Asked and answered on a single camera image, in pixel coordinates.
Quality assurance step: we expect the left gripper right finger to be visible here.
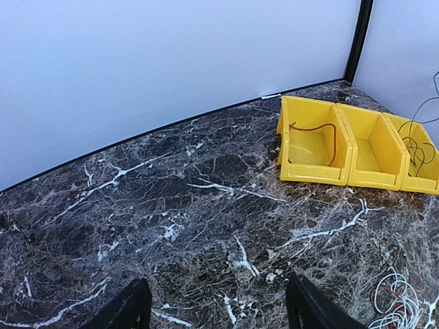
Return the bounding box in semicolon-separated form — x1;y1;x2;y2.
285;272;366;329

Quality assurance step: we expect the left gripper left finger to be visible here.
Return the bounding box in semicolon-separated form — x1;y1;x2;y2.
81;278;152;329

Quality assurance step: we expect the white cable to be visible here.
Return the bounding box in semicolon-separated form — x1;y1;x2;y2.
368;267;428;329

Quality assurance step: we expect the black cable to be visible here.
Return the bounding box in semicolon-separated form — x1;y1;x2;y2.
397;70;439;178

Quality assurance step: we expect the yellow bin left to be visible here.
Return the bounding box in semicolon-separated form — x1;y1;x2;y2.
276;96;353;186

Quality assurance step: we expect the yellow bin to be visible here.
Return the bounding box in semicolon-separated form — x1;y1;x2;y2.
337;103;408;191
276;96;353;186
384;113;438;195

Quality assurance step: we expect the yellow bin middle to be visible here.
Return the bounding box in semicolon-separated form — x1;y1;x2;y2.
337;103;408;191

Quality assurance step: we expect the yellow bin right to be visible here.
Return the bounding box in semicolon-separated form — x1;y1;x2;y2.
384;113;438;195

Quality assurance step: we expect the right black frame post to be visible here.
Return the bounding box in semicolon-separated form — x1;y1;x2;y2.
343;0;374;84

